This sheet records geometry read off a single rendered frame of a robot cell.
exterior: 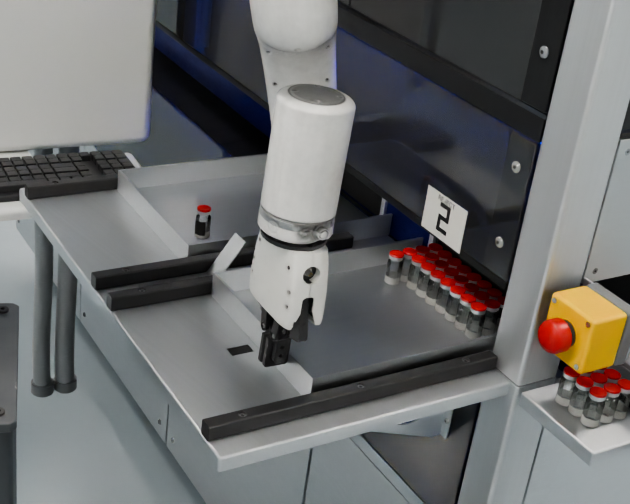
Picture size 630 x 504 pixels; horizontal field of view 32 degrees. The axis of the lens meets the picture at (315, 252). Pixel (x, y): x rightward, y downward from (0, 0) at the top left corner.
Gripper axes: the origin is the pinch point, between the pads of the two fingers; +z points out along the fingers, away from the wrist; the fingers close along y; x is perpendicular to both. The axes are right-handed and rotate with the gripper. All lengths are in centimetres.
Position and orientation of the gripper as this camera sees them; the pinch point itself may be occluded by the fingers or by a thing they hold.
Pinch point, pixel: (274, 347)
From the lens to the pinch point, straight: 128.9
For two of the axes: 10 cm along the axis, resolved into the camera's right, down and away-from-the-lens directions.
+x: -8.5, 1.1, -5.1
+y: -5.0, -4.7, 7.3
